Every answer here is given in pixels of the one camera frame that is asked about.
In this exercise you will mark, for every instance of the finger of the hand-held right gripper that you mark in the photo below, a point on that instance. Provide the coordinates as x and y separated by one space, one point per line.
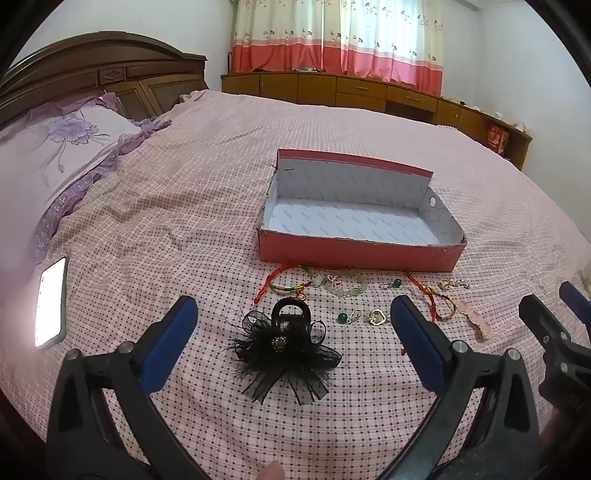
575 300
542 323

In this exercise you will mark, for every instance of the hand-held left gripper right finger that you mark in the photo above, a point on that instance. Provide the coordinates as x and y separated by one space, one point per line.
418 344

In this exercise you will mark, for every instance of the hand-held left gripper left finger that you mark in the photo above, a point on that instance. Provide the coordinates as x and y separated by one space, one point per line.
168 341

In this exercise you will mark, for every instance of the gold pendant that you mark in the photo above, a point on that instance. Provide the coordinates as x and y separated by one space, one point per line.
377 318

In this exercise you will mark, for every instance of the green bead earring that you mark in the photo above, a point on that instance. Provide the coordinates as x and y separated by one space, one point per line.
396 282
342 318

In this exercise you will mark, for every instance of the gold earrings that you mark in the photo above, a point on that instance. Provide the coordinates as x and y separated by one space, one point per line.
449 284

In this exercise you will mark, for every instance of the red cardboard box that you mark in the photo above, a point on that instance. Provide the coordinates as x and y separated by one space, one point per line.
351 254

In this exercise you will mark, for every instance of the black bow hair clip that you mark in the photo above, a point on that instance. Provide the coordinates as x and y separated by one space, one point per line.
281 353

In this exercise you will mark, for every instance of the person's left hand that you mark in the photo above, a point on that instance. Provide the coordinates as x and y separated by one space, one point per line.
271 471

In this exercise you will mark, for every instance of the smartphone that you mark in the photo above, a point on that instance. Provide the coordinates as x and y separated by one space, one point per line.
51 304

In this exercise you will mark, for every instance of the pink checkered bed sheet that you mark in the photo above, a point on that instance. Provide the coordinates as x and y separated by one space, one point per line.
184 212

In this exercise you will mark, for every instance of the red gift box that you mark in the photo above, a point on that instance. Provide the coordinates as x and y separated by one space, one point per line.
497 137

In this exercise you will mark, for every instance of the purple floral pillow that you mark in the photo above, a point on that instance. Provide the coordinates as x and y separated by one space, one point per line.
69 147

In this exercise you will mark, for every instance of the long wooden cabinet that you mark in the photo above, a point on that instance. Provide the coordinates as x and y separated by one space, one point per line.
323 90

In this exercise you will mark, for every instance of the wooden headboard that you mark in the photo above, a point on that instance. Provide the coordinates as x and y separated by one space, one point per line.
106 69

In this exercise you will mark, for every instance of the small green item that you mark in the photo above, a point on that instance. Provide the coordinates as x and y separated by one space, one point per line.
308 69

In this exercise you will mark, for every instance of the white and red curtain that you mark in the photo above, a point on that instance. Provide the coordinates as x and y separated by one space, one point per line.
337 37

